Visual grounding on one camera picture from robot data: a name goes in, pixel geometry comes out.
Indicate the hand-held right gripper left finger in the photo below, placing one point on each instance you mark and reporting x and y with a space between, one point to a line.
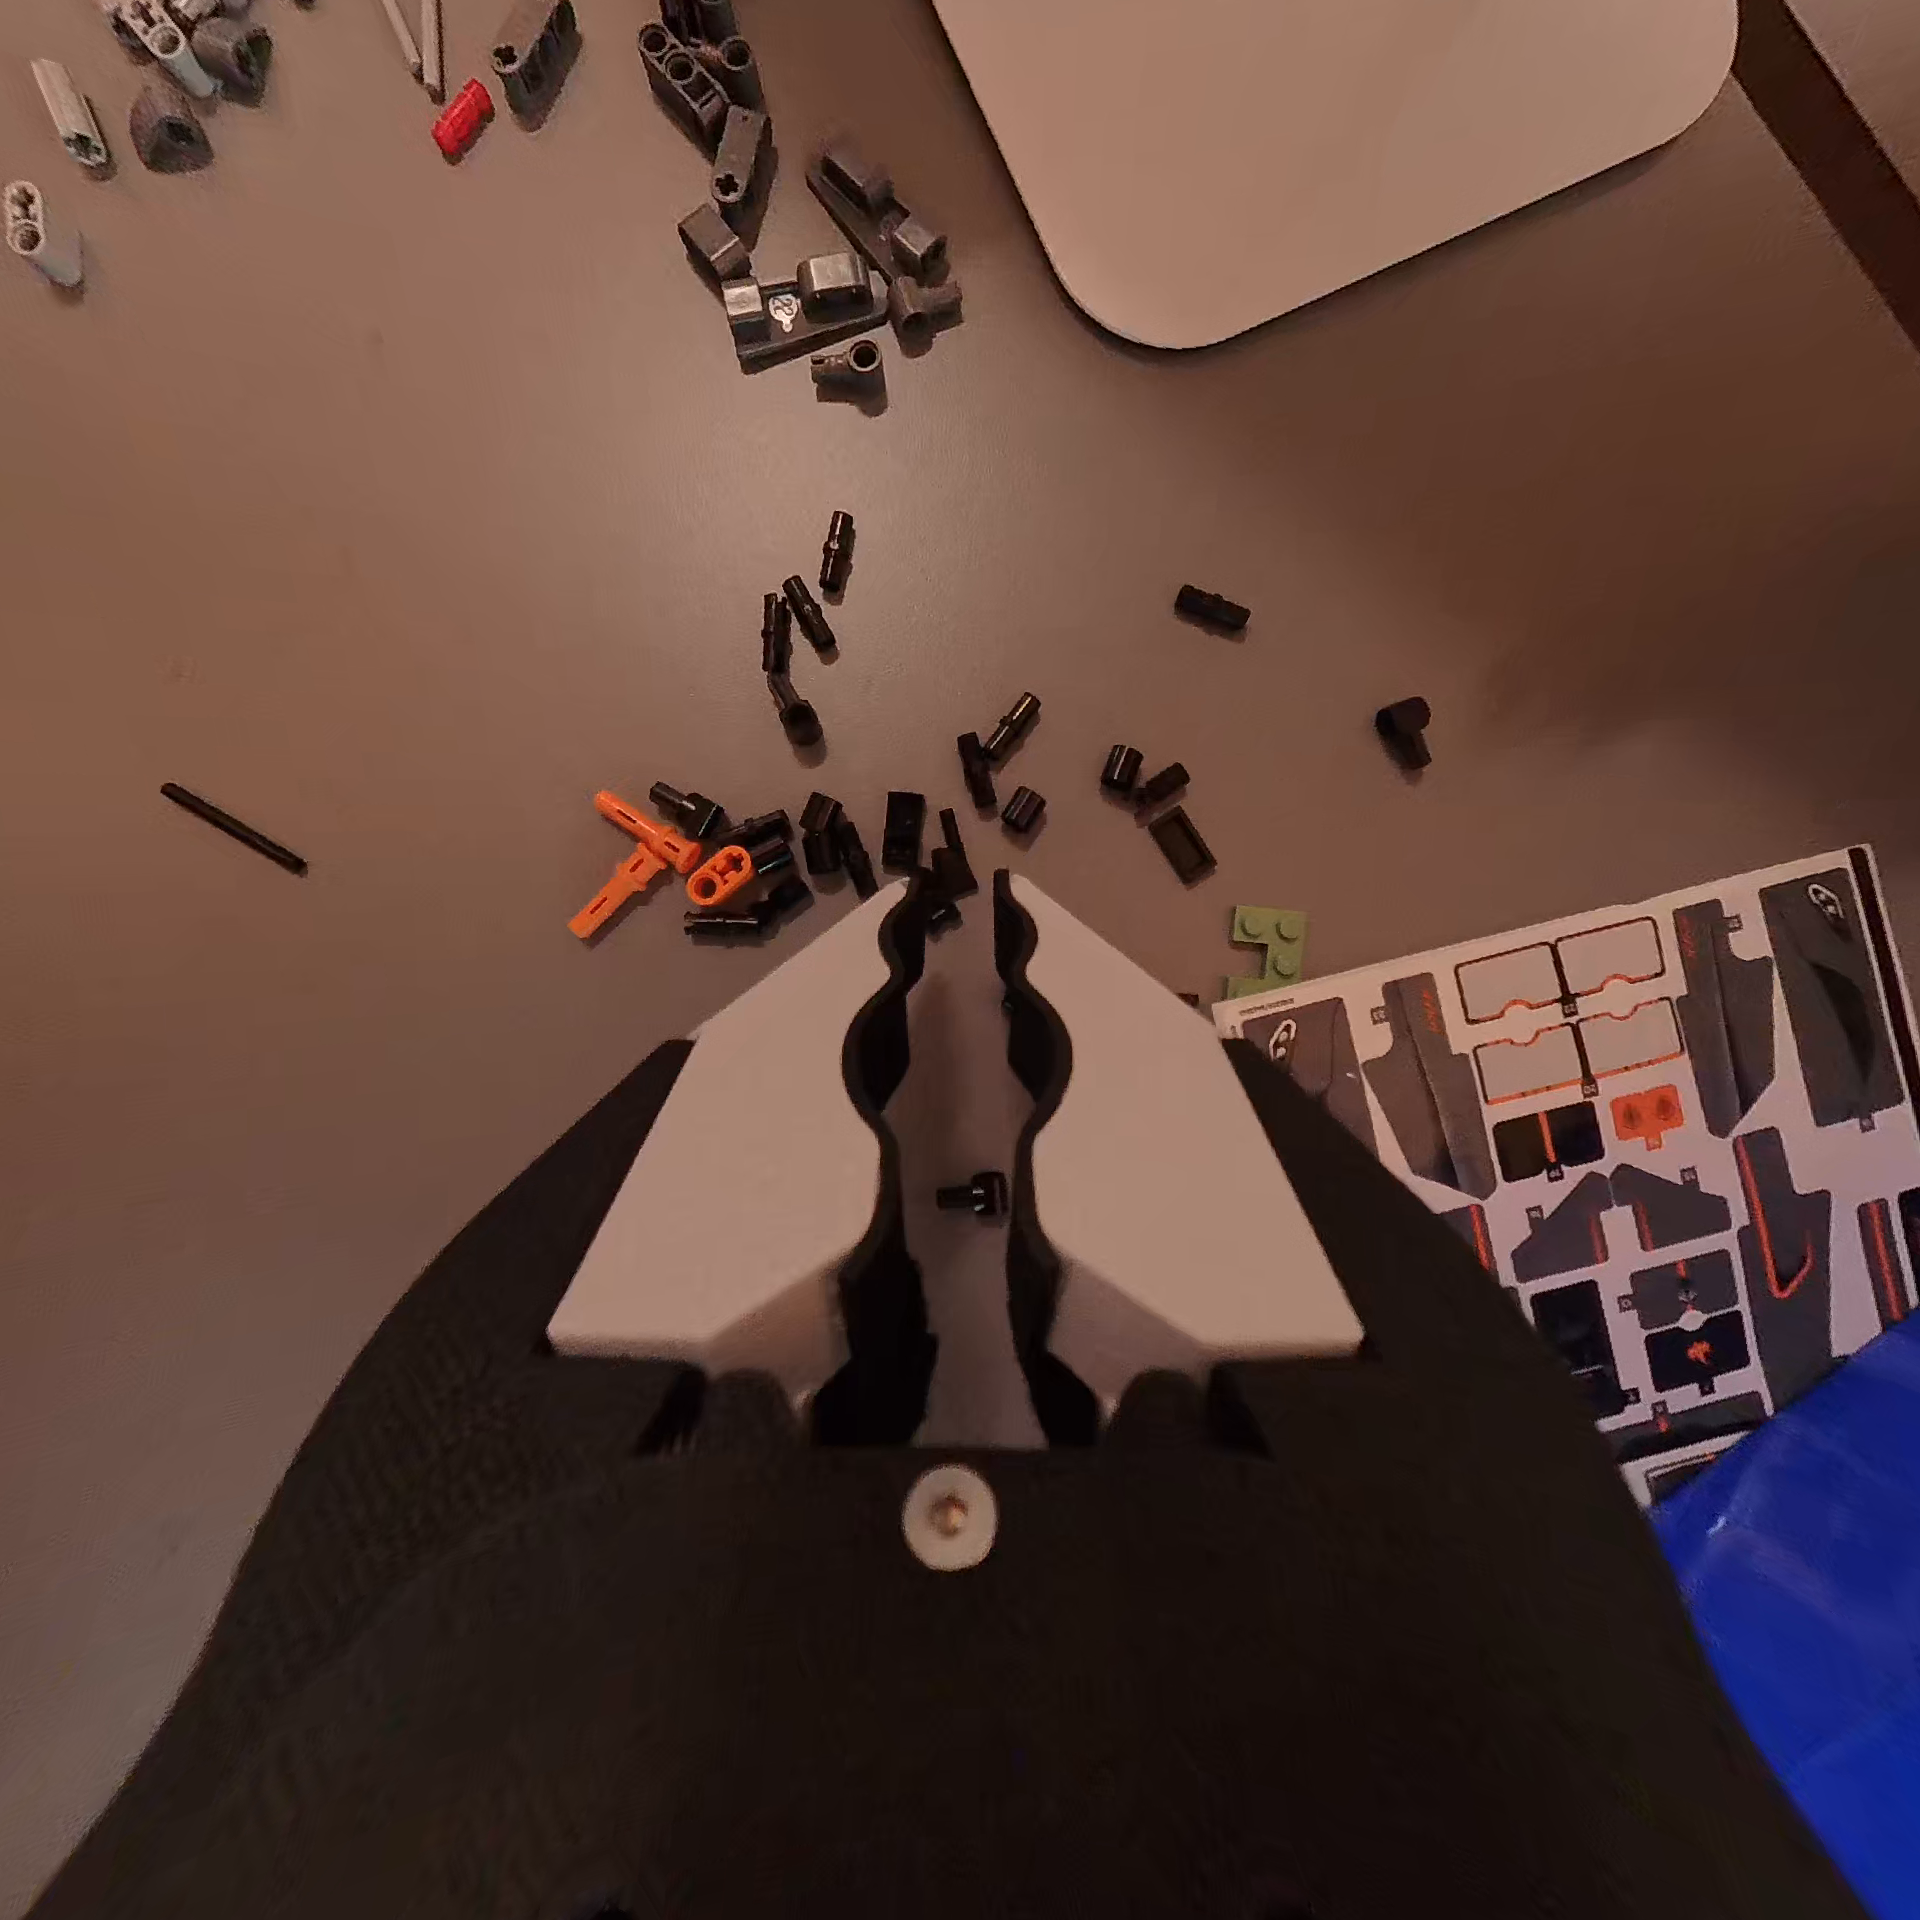
718 1168

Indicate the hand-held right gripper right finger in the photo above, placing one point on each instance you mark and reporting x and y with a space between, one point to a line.
1184 1186

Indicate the pile of black pins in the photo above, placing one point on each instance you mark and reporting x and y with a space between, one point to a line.
903 829

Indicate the black lego elbow connector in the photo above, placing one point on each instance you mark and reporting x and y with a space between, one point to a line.
1404 728

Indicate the black lego pin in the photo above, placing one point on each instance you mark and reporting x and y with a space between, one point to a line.
976 1194

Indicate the green lego plate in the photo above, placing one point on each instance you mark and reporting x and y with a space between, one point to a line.
1262 944

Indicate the orange lego connector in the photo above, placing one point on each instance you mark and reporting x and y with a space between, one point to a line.
718 877

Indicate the orange lego axle pin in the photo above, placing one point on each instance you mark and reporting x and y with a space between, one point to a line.
646 829
620 895

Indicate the lego sticker sheet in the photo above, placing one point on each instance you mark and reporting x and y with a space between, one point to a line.
1650 1082

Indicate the long black lego axle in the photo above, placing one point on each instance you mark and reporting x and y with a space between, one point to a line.
233 827

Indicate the red lego pin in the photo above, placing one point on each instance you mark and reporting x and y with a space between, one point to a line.
462 116

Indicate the light grey lego axle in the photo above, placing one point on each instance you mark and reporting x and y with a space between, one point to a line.
431 45
399 40

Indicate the blue plastic bin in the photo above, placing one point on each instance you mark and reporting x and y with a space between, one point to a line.
1815 1622

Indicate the pile of dark grey connectors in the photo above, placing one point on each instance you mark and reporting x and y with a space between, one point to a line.
795 307

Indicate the white articulated stand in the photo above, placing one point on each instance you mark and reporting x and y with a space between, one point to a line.
1322 151

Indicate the pile of light grey connectors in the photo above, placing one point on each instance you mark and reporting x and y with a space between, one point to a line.
64 106

